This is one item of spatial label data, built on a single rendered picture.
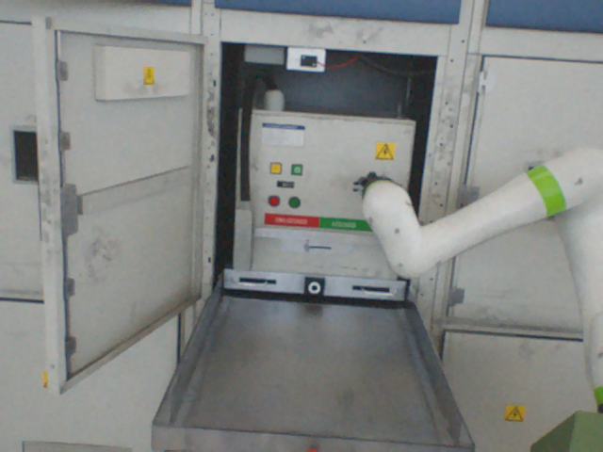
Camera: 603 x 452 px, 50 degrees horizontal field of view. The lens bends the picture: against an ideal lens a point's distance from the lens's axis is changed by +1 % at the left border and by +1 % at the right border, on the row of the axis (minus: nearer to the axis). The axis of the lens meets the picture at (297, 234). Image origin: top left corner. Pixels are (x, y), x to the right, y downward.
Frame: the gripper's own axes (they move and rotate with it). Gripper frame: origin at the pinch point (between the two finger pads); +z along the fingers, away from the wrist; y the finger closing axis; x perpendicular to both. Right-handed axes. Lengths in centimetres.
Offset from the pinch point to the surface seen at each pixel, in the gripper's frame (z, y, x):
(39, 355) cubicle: -3, -95, -60
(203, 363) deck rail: -43, -39, -38
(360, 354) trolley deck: -32, -2, -38
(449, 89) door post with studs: -0.9, 18.0, 25.5
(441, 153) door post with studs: -0.9, 17.9, 8.4
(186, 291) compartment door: -4, -51, -36
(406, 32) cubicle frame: -0.7, 4.8, 39.3
